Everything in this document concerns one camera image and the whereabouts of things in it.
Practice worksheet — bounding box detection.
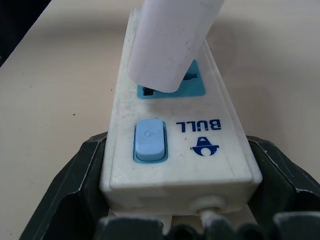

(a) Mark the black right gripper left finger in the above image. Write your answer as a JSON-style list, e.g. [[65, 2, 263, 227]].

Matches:
[[19, 132, 111, 240]]

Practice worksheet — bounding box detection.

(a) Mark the white charger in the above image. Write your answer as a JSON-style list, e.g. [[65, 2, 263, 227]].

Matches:
[[126, 0, 225, 94]]

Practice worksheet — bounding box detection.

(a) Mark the white power strip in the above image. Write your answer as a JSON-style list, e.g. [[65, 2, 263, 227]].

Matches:
[[99, 7, 263, 217]]

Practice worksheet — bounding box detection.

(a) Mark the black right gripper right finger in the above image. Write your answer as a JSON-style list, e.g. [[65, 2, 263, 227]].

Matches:
[[243, 135, 320, 240]]

